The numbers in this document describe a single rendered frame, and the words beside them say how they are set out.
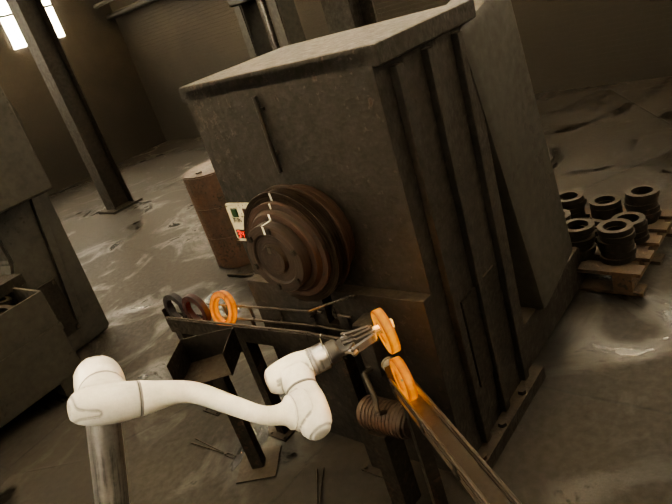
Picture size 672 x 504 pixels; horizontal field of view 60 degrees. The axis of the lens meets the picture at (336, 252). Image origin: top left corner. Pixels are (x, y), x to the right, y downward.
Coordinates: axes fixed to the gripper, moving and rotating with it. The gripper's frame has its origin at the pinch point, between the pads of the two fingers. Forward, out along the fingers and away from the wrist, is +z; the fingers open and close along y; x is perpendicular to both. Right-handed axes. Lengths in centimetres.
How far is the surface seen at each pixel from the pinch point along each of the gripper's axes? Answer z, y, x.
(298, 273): -16.3, -33.5, 15.0
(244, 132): -12, -72, 63
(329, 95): 16, -32, 70
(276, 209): -14, -43, 37
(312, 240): -7.2, -32.2, 25.1
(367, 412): -14.1, -15.3, -40.2
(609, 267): 148, -89, -85
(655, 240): 184, -95, -87
